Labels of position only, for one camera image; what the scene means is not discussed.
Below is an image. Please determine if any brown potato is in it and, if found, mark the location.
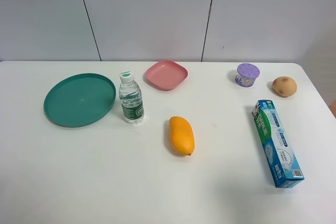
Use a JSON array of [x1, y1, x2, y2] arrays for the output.
[[271, 76, 297, 97]]

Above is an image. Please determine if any blue toothpaste box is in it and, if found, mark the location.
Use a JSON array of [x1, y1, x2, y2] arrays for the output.
[[252, 100, 304, 188]]

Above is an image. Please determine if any purple lidded container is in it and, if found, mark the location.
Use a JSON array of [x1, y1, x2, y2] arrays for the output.
[[235, 63, 260, 88]]

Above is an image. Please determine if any green round plate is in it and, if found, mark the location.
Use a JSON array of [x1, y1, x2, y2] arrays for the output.
[[44, 73, 116, 127]]

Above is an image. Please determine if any clear water bottle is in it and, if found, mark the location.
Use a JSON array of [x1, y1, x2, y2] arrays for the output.
[[119, 71, 144, 124]]

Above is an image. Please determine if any pink square plate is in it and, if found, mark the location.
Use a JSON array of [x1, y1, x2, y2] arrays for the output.
[[145, 60, 188, 91]]

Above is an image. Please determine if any yellow mango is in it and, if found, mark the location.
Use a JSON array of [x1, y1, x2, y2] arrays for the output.
[[169, 116, 195, 156]]

